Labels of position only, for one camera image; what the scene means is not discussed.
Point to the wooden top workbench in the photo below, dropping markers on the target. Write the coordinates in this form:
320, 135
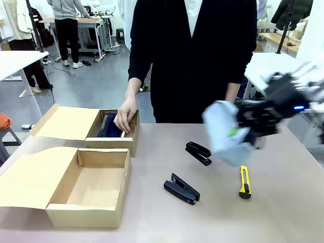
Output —
91, 27

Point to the cardboard box with navy pouch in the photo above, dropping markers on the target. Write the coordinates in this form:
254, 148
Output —
68, 122

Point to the person in grey hoodie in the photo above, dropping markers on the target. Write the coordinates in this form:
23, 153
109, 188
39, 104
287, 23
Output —
66, 30

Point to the grey pencil pouch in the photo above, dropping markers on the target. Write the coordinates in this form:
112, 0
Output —
222, 134

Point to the wooden desk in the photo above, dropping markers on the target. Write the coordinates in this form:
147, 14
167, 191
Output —
276, 40

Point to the black shoes pair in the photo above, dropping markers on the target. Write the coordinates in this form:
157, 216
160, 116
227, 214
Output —
86, 62

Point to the person's left forearm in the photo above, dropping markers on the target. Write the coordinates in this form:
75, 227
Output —
232, 92

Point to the person in beige jacket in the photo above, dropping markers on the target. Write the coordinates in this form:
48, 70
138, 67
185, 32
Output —
17, 22

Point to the black tripod pole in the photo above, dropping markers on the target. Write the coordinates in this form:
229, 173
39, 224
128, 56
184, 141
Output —
38, 43

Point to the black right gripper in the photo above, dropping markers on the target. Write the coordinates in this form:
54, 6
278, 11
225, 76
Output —
286, 96

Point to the person in black cardigan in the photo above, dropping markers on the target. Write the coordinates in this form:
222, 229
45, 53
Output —
189, 63

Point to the white side table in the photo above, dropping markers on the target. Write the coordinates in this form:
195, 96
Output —
268, 68

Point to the person's right hand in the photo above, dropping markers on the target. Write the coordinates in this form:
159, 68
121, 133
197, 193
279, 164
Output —
125, 112

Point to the yellow utility knife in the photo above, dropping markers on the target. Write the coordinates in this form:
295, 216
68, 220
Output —
245, 182

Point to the black light stand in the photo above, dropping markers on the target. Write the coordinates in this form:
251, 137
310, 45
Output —
284, 33

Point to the cardboard box with flap lid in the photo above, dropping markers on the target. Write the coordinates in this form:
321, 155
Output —
83, 187

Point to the black plastic stool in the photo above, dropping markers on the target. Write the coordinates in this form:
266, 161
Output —
120, 34

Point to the black stapler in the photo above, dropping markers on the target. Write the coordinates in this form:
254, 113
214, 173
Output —
198, 153
181, 188

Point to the grey stool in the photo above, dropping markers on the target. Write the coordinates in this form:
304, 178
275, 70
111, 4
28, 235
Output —
8, 136

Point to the navy pencil pouch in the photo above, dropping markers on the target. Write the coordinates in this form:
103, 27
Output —
108, 127

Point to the hanging black coat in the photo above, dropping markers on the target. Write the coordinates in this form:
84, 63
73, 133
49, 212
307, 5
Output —
291, 12

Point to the person's right forearm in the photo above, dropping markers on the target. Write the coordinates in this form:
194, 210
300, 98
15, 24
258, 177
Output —
133, 88

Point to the orange cloth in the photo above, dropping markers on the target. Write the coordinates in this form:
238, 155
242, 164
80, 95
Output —
4, 121

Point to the white power strip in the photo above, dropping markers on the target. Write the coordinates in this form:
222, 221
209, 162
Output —
27, 126

